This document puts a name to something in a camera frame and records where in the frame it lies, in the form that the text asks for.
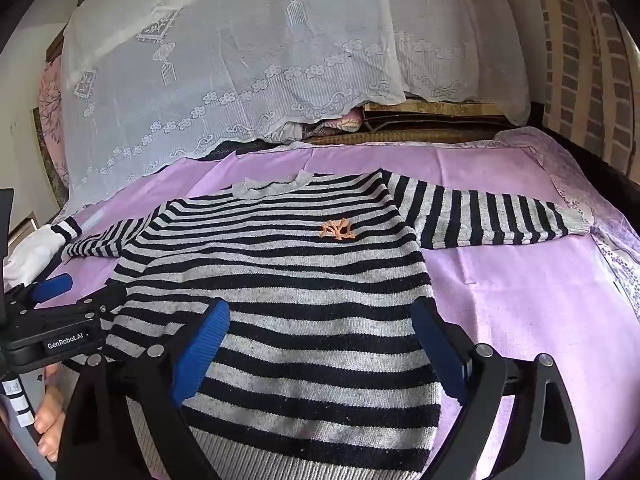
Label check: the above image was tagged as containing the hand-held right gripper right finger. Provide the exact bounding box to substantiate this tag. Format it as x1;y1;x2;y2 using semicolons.
411;296;587;480

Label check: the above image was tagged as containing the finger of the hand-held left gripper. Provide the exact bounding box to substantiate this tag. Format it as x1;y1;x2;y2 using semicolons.
75;280;128;331
2;274;73;311

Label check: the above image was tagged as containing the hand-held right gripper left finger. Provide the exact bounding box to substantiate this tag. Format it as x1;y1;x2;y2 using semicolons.
59;299;232;480

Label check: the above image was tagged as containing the black and grey striped sweater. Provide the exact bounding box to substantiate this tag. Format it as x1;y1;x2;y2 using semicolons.
59;169;596;480

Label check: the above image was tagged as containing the person's left hand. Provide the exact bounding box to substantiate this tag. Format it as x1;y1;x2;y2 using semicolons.
31;362;68;463

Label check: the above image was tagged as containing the white garment with striped cuff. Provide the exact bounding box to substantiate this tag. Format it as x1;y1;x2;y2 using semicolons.
2;217;83;291

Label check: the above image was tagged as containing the pink bedsheet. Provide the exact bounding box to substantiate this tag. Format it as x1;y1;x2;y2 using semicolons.
30;142;640;480

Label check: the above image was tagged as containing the pink floral quilt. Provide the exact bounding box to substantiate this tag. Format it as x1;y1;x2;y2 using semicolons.
37;55;68;191

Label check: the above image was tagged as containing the purple floral bedsheet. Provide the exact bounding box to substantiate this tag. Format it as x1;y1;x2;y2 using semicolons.
450;127;640;321

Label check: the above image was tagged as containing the folded bamboo mat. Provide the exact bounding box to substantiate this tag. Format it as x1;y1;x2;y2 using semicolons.
300;100;516;146

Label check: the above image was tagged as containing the pink patterned pillow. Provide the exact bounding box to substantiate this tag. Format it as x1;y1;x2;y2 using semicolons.
320;112;363;136

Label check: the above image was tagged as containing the white lace cloth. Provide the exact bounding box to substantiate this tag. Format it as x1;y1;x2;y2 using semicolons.
60;0;531;211

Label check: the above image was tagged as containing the orange and grey checked curtain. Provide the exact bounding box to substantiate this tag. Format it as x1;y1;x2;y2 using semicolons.
530;0;640;171

